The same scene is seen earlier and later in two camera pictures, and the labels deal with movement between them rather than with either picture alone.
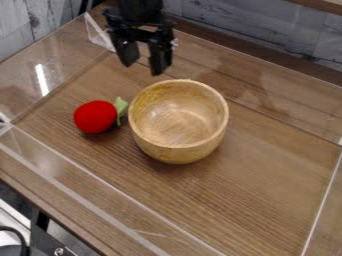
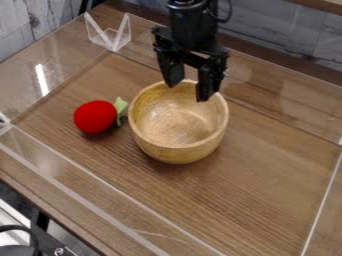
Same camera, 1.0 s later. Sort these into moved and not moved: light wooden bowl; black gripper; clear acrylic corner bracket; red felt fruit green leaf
Moved: black gripper
Not moved: light wooden bowl; clear acrylic corner bracket; red felt fruit green leaf
